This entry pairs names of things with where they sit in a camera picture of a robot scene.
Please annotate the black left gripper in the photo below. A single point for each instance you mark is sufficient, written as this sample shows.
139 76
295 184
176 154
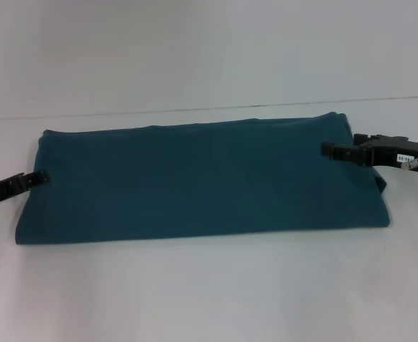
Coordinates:
0 190

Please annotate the teal blue printed t-shirt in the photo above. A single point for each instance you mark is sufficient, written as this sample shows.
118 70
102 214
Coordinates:
202 185

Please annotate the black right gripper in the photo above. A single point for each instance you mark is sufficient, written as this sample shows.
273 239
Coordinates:
401 155

